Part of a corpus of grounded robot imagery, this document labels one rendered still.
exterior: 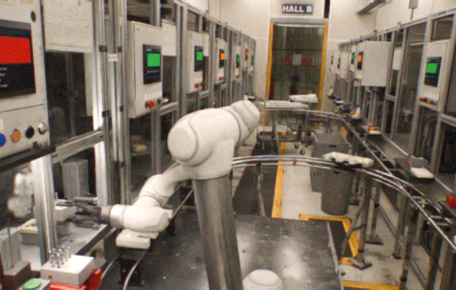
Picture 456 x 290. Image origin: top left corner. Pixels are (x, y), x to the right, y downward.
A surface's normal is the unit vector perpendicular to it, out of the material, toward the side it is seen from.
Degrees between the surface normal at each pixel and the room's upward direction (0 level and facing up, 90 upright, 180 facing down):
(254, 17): 90
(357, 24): 90
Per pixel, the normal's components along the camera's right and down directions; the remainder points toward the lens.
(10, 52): 0.99, 0.07
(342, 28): -0.15, 0.22
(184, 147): -0.52, 0.07
